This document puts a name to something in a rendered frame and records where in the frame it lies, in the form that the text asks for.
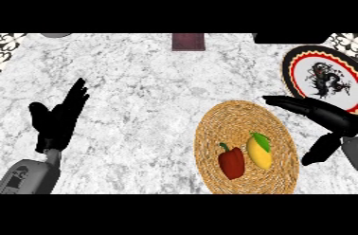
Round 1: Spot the dark maroon box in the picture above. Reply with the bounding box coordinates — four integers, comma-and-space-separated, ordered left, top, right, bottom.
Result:
171, 32, 206, 52

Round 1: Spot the black appliance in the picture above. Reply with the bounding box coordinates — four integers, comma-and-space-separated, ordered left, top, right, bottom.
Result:
252, 32, 333, 45

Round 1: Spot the red bell pepper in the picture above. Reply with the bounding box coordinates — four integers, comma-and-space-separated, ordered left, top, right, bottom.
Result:
216, 142, 247, 181

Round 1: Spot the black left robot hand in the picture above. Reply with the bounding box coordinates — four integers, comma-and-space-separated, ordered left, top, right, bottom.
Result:
28, 77, 91, 154

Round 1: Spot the yellow lemon with green leaf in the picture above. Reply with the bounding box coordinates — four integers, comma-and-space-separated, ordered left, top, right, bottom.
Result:
244, 132, 274, 171

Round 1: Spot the grey round object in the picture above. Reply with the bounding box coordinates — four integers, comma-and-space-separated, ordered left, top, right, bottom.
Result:
39, 32, 73, 39

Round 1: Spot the round woven wicker placemat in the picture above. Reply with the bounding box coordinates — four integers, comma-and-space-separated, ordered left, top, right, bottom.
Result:
193, 99, 300, 195

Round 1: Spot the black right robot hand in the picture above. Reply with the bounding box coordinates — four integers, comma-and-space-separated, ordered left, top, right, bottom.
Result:
262, 95, 358, 167

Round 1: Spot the dragon print plate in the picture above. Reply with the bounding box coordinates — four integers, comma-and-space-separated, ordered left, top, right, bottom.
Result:
280, 45, 358, 116

